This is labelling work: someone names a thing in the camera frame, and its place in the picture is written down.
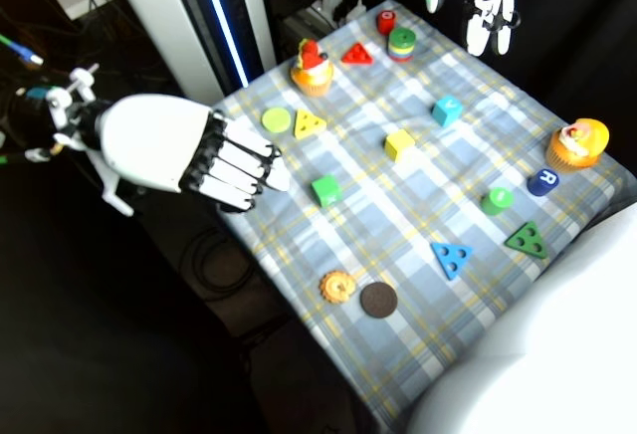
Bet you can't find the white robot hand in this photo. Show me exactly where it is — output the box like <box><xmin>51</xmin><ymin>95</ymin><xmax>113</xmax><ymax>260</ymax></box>
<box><xmin>97</xmin><ymin>94</ymin><xmax>292</xmax><ymax>215</ymax></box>
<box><xmin>420</xmin><ymin>0</ymin><xmax>523</xmax><ymax>58</ymax></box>

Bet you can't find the blue cube block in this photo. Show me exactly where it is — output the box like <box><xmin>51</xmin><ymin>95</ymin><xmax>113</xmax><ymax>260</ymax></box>
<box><xmin>431</xmin><ymin>96</ymin><xmax>465</xmax><ymax>128</ymax></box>

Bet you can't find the green cube block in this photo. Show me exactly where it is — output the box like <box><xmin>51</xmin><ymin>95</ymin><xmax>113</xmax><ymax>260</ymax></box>
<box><xmin>311</xmin><ymin>173</ymin><xmax>344</xmax><ymax>209</ymax></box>

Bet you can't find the red cylinder block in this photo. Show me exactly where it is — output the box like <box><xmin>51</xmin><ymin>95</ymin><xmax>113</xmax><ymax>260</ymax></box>
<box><xmin>375</xmin><ymin>9</ymin><xmax>398</xmax><ymax>37</ymax></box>

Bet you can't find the white column with blue light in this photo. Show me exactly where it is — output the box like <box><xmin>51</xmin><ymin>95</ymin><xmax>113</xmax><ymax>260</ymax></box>
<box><xmin>102</xmin><ymin>0</ymin><xmax>278</xmax><ymax>114</ymax></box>

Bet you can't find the green round toy cookie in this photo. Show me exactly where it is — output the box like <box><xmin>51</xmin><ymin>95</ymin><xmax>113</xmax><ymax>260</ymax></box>
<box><xmin>261</xmin><ymin>107</ymin><xmax>294</xmax><ymax>134</ymax></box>

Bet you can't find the red triangle block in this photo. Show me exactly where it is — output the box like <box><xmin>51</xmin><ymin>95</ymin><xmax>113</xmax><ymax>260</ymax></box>
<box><xmin>340</xmin><ymin>42</ymin><xmax>375</xmax><ymax>67</ymax></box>

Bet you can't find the yellow triangle block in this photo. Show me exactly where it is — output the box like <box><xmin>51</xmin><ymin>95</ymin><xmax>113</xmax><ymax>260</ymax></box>
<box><xmin>293</xmin><ymin>108</ymin><xmax>328</xmax><ymax>141</ymax></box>

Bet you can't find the yellow cube block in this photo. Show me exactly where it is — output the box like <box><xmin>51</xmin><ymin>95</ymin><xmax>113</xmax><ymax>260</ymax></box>
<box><xmin>383</xmin><ymin>128</ymin><xmax>417</xmax><ymax>163</ymax></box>

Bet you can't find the white power strip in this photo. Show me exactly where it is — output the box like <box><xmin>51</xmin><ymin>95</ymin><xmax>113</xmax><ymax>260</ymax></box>
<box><xmin>311</xmin><ymin>0</ymin><xmax>372</xmax><ymax>27</ymax></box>

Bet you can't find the toy cupcake with yellow fruit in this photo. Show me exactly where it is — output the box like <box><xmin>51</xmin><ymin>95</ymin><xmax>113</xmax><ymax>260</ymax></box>
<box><xmin>545</xmin><ymin>117</ymin><xmax>611</xmax><ymax>174</ymax></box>

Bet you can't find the toy strawberry cupcake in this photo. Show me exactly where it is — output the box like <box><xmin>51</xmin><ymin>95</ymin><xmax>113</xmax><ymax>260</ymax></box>
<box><xmin>290</xmin><ymin>38</ymin><xmax>335</xmax><ymax>99</ymax></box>

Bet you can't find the blue cylinder block letter R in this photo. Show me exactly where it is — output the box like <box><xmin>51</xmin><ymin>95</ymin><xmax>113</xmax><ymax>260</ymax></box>
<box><xmin>527</xmin><ymin>168</ymin><xmax>560</xmax><ymax>198</ymax></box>

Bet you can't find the grey metal box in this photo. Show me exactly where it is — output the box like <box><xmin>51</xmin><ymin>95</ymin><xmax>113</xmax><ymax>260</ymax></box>
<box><xmin>281</xmin><ymin>8</ymin><xmax>329</xmax><ymax>40</ymax></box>

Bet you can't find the green cylinder block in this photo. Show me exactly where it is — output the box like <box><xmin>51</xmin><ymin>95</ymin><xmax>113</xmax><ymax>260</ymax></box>
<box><xmin>480</xmin><ymin>186</ymin><xmax>516</xmax><ymax>217</ymax></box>

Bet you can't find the blue plaid tablecloth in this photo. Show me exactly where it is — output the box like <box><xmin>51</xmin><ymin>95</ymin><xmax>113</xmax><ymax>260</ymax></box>
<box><xmin>211</xmin><ymin>0</ymin><xmax>637</xmax><ymax>433</ymax></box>

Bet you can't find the tan toy butter cookie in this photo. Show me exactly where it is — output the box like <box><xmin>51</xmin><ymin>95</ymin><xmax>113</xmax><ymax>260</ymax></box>
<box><xmin>318</xmin><ymin>270</ymin><xmax>358</xmax><ymax>305</ymax></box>

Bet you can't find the green triangle block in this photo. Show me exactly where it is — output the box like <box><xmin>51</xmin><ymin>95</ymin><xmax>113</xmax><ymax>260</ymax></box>
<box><xmin>504</xmin><ymin>220</ymin><xmax>549</xmax><ymax>261</ymax></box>

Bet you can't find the blue triangle block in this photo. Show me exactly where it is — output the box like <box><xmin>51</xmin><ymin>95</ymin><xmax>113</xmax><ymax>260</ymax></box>
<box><xmin>430</xmin><ymin>241</ymin><xmax>475</xmax><ymax>282</ymax></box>

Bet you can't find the brown toy chocolate cookie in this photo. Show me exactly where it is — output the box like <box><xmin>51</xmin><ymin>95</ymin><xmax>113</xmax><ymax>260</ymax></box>
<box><xmin>359</xmin><ymin>281</ymin><xmax>400</xmax><ymax>320</ymax></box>

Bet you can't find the large white rounded body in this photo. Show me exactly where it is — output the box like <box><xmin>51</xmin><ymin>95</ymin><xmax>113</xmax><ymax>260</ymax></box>
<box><xmin>405</xmin><ymin>199</ymin><xmax>637</xmax><ymax>434</ymax></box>

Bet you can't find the stacked coloured ring tower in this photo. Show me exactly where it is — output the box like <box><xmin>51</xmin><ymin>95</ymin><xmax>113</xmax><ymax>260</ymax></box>
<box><xmin>386</xmin><ymin>26</ymin><xmax>417</xmax><ymax>64</ymax></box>

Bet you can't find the coiled black cable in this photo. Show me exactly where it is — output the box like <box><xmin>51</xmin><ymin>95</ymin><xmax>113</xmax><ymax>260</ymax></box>
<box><xmin>178</xmin><ymin>227</ymin><xmax>260</xmax><ymax>304</ymax></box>

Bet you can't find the green cable with blue connector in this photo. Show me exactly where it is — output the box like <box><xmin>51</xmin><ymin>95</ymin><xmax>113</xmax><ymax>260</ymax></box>
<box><xmin>0</xmin><ymin>33</ymin><xmax>45</xmax><ymax>67</ymax></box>

